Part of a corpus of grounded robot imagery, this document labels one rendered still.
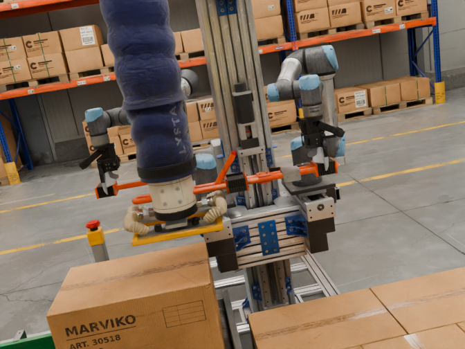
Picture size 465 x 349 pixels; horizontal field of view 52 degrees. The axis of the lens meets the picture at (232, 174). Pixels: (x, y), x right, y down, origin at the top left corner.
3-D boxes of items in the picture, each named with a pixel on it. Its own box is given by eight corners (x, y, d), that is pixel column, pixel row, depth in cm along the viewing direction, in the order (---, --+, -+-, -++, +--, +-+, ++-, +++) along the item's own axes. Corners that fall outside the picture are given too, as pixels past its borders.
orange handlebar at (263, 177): (104, 212, 183) (102, 204, 182) (115, 191, 212) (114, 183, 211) (341, 169, 187) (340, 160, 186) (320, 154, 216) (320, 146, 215)
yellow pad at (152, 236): (132, 247, 175) (129, 234, 174) (135, 237, 185) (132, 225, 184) (223, 230, 177) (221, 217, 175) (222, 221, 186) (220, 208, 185)
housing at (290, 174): (284, 183, 186) (282, 172, 185) (280, 179, 192) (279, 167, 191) (302, 180, 186) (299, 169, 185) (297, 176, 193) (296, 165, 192)
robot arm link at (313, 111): (319, 102, 187) (324, 104, 179) (320, 113, 188) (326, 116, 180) (299, 105, 187) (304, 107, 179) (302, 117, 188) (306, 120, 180)
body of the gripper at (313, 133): (302, 147, 191) (298, 117, 188) (323, 142, 191) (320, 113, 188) (306, 150, 184) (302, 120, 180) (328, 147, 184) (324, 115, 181)
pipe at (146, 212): (130, 236, 176) (126, 221, 175) (138, 214, 200) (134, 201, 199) (221, 219, 178) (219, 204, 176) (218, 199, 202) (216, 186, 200)
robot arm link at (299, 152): (294, 160, 247) (290, 134, 244) (320, 158, 243) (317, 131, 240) (290, 167, 236) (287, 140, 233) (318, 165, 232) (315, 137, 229)
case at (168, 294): (73, 408, 182) (45, 316, 172) (92, 346, 221) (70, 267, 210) (229, 375, 185) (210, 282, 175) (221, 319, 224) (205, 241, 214)
